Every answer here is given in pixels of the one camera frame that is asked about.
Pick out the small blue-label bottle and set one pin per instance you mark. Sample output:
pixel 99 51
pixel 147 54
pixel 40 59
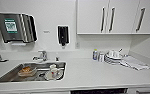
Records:
pixel 95 55

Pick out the chrome sink faucet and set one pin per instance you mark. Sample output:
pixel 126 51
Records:
pixel 41 56

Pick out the steel paper towel dispenser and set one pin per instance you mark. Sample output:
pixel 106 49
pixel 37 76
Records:
pixel 16 28

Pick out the white drawer unit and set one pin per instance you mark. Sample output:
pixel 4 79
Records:
pixel 144 91

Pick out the white three-door wall cabinet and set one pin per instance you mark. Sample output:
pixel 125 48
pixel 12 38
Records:
pixel 124 16

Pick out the black wall soap dispenser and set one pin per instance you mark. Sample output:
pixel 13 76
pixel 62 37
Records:
pixel 63 35

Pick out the small chrome sink knob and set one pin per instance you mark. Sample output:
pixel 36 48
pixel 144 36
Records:
pixel 57 58

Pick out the white wall outlet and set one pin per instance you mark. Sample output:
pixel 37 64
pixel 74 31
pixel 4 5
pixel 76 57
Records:
pixel 77 45

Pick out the bowl with orange leftovers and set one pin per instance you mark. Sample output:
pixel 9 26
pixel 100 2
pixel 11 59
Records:
pixel 27 71

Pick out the white printed mug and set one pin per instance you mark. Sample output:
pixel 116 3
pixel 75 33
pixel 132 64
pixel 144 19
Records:
pixel 53 70

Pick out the white folded cloth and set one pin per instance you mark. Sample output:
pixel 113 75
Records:
pixel 135 63

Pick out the stack of white plates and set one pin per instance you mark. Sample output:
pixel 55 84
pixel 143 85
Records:
pixel 113 59

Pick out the stainless steel sink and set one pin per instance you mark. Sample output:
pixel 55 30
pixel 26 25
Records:
pixel 7 76

